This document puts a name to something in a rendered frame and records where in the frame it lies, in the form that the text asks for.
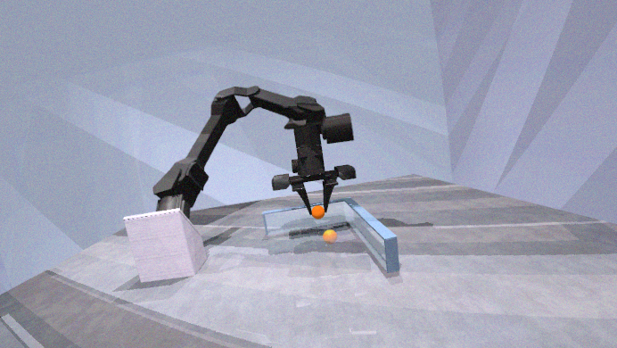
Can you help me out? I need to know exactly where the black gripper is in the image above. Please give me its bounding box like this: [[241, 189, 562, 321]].
[[271, 145, 357, 215]]

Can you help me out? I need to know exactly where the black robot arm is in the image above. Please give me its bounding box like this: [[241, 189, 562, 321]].
[[152, 86, 354, 219]]

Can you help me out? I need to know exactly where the clear l-shaped low wall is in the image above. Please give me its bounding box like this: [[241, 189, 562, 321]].
[[262, 197, 399, 273]]

